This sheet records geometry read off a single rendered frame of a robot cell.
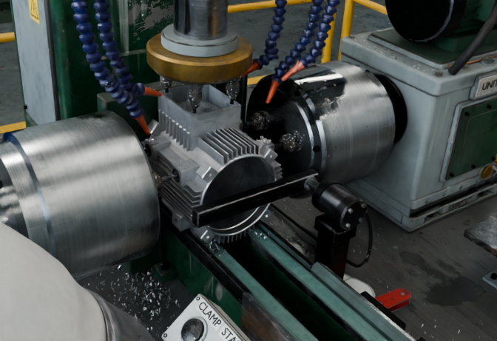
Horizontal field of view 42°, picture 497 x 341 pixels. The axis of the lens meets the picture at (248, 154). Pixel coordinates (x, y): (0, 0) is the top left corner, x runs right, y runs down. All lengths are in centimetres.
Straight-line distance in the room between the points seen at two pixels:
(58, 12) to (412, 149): 74
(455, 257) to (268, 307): 52
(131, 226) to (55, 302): 67
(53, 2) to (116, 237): 44
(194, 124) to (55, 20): 31
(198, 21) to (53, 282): 78
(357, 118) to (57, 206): 57
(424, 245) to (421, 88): 34
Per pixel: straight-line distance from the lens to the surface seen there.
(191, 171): 106
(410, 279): 133
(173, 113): 113
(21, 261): 30
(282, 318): 102
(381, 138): 125
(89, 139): 98
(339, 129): 117
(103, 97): 115
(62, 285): 32
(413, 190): 141
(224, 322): 76
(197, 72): 103
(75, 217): 94
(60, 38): 120
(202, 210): 104
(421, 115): 134
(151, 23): 127
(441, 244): 145
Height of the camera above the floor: 161
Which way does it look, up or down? 29 degrees down
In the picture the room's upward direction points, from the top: 4 degrees clockwise
